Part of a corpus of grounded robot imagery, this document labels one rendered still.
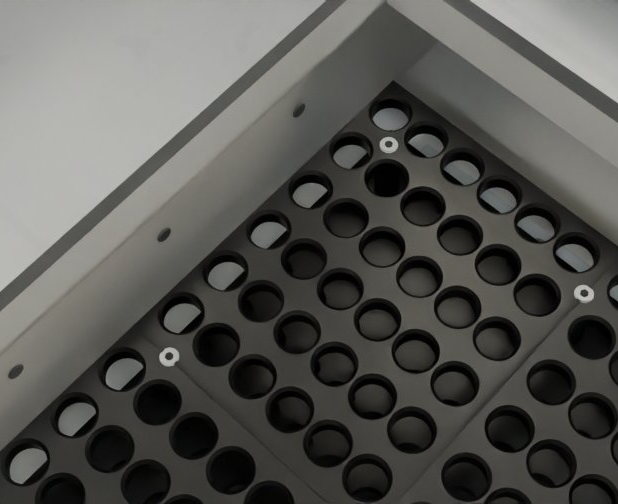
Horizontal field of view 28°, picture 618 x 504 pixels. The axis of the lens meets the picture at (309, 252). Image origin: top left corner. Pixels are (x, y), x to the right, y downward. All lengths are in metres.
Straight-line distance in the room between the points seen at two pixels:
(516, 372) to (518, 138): 0.13
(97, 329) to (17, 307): 0.08
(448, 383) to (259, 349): 0.06
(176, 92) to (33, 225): 0.05
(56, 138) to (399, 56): 0.16
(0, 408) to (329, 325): 0.11
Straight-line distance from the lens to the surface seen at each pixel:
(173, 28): 0.35
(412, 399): 0.35
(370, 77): 0.45
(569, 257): 0.43
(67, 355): 0.41
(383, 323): 0.39
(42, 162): 0.34
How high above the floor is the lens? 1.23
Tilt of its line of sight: 64 degrees down
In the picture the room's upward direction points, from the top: 5 degrees counter-clockwise
